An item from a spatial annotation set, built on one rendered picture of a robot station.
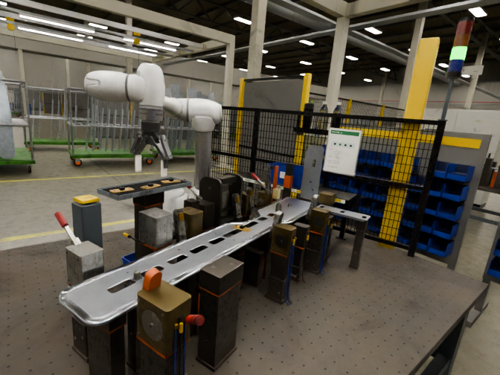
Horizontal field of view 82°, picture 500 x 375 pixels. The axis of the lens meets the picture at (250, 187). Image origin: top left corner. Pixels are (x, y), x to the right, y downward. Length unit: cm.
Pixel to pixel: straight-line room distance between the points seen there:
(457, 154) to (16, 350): 304
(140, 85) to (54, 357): 94
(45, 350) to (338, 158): 181
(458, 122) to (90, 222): 735
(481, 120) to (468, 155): 465
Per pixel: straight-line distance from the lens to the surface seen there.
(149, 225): 110
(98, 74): 126
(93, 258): 98
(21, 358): 125
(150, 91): 119
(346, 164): 209
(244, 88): 437
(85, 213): 113
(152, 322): 75
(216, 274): 88
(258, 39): 935
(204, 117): 170
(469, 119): 769
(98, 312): 83
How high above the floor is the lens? 148
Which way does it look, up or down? 14 degrees down
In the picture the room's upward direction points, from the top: 5 degrees clockwise
